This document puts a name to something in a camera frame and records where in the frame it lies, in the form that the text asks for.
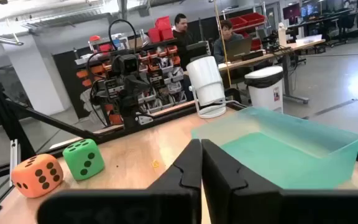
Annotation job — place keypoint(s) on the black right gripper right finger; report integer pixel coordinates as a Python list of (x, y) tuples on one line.
[(291, 208)]

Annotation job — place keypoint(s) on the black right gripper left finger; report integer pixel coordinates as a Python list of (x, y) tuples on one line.
[(120, 208)]

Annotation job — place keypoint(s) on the large green foam die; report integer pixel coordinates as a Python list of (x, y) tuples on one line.
[(84, 160)]

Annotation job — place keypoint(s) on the large orange foam die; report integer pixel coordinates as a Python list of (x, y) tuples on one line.
[(37, 177)]

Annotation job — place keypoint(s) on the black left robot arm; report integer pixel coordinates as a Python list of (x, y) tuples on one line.
[(133, 119)]

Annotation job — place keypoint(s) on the parts organizer rack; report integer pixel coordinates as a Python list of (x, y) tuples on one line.
[(166, 77)]

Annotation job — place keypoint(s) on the teal translucent plastic bin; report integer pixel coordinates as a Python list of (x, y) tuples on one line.
[(291, 161)]

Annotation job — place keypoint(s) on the red plastic storage bin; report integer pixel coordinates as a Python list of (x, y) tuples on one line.
[(154, 35), (253, 18), (237, 22), (167, 34), (163, 22)]

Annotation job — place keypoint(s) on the person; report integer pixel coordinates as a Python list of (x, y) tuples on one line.
[(182, 40), (225, 40)]

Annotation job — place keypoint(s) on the white cylindrical lamp on stand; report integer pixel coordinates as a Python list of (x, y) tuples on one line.
[(205, 84)]

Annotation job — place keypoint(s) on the dark laptop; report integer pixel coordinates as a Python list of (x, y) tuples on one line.
[(239, 48)]

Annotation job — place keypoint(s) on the silver aluminium bar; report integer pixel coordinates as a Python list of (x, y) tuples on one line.
[(15, 158)]

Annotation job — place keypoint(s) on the white trash bin black bag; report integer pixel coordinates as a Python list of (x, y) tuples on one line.
[(264, 90)]

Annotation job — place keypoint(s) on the long wooden desk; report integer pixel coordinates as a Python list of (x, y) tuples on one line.
[(284, 49)]

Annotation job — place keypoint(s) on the white bottle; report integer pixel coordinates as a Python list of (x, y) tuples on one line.
[(282, 35)]

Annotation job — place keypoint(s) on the white tray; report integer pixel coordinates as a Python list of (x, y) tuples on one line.
[(309, 40)]

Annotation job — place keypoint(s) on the dark red monitor screen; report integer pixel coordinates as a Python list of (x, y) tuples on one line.
[(291, 12)]

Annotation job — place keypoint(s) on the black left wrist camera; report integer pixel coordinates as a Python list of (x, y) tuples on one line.
[(129, 63)]

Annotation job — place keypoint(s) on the silver mounting bracket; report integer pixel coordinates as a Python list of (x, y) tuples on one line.
[(145, 120)]

